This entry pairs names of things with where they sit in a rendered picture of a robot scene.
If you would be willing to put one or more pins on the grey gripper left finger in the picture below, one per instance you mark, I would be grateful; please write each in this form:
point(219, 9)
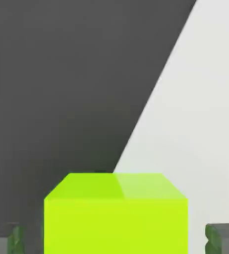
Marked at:
point(5, 241)

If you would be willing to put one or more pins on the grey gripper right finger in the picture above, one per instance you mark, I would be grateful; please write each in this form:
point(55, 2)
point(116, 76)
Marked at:
point(223, 240)

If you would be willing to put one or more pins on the small lime green cube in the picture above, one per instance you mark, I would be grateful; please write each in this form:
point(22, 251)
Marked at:
point(116, 218)

